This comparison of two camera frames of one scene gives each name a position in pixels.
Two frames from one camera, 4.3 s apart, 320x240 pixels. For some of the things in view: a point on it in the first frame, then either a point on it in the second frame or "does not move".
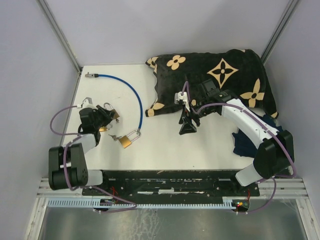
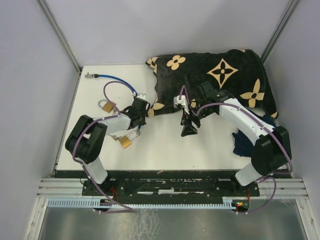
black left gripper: (108, 114) → (142, 122)
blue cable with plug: (95, 75) does not move
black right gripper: (187, 127) does not move
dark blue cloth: (243, 146) does not move
